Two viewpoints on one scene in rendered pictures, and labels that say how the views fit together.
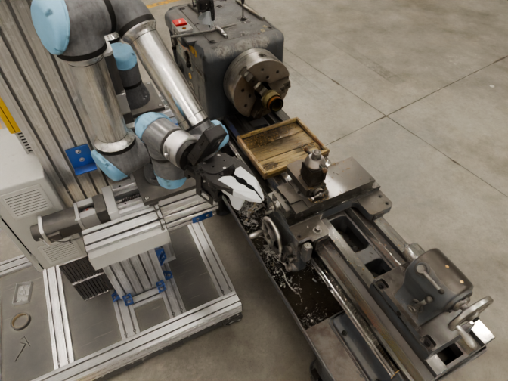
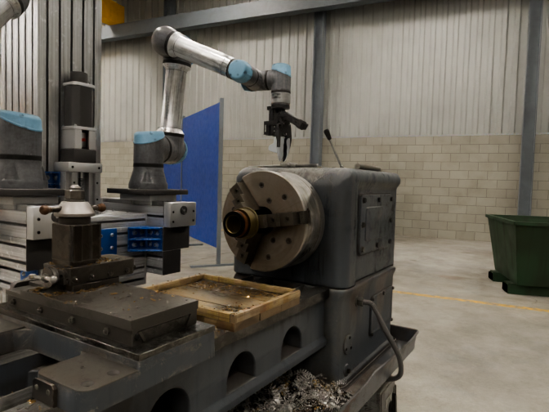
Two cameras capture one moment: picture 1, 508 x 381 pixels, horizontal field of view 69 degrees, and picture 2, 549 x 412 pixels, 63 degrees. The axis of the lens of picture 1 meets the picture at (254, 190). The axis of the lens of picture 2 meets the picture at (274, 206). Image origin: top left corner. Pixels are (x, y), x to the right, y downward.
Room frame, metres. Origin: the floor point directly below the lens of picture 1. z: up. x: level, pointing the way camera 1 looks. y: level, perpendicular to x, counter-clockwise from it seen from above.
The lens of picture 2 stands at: (0.91, -1.24, 1.20)
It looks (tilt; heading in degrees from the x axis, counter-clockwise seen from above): 3 degrees down; 59
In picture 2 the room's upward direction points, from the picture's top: 2 degrees clockwise
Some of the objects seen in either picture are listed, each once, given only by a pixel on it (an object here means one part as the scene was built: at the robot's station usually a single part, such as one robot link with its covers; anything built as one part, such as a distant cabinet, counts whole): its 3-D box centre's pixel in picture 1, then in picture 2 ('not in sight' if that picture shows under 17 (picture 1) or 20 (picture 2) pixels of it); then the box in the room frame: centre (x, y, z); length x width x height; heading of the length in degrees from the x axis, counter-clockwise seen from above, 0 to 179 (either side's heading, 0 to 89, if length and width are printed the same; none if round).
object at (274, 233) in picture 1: (281, 238); not in sight; (0.93, -0.12, 0.75); 0.27 x 0.10 x 0.23; 27
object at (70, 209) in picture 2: (315, 159); (74, 208); (1.03, -0.23, 1.13); 0.08 x 0.08 x 0.03
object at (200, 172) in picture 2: not in sight; (182, 181); (3.60, 6.54, 1.18); 4.12 x 0.80 x 2.35; 86
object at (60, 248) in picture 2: (314, 170); (78, 239); (1.04, -0.24, 1.07); 0.07 x 0.07 x 0.10; 27
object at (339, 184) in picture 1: (322, 187); (91, 302); (1.06, -0.29, 0.95); 0.43 x 0.17 x 0.05; 117
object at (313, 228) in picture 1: (329, 202); (74, 335); (1.02, -0.33, 0.90); 0.47 x 0.30 x 0.06; 117
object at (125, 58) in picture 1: (122, 63); (149, 146); (1.39, 0.54, 1.33); 0.13 x 0.12 x 0.14; 39
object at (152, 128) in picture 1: (161, 135); not in sight; (0.66, 0.21, 1.56); 0.11 x 0.08 x 0.09; 47
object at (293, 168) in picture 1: (308, 180); (86, 273); (1.05, -0.22, 0.99); 0.20 x 0.10 x 0.05; 27
